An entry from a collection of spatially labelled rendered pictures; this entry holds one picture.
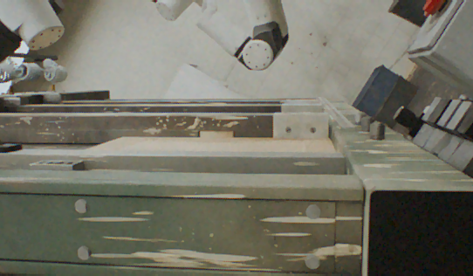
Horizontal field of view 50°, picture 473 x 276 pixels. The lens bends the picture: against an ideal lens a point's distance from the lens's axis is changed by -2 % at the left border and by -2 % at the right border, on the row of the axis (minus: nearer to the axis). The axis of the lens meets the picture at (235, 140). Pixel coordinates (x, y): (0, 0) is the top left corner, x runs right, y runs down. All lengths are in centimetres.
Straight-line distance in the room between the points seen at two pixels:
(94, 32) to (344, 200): 637
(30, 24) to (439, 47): 59
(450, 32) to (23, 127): 107
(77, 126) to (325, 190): 88
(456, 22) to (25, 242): 50
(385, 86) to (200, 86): 182
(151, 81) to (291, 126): 541
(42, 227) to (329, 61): 581
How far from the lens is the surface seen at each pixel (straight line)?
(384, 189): 53
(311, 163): 77
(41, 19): 86
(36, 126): 135
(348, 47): 632
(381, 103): 531
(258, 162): 77
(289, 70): 628
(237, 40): 133
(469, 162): 84
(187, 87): 500
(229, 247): 55
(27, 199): 61
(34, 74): 201
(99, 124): 128
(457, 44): 53
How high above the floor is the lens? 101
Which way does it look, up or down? 3 degrees up
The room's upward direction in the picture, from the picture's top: 58 degrees counter-clockwise
